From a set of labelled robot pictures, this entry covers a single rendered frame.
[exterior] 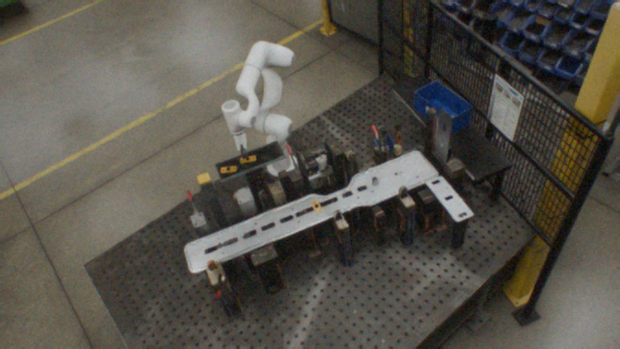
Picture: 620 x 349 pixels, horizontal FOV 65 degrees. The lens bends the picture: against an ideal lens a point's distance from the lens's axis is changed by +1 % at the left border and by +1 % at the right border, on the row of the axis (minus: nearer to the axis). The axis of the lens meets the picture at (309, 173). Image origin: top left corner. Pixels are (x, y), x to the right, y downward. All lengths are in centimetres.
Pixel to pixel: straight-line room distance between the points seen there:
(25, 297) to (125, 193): 107
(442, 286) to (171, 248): 154
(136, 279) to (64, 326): 109
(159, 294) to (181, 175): 173
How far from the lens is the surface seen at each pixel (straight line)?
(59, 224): 452
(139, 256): 303
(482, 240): 278
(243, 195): 250
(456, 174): 261
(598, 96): 219
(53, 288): 414
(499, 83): 256
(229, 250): 246
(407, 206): 244
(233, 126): 238
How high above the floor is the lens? 297
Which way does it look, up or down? 48 degrees down
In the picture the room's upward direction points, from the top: 11 degrees counter-clockwise
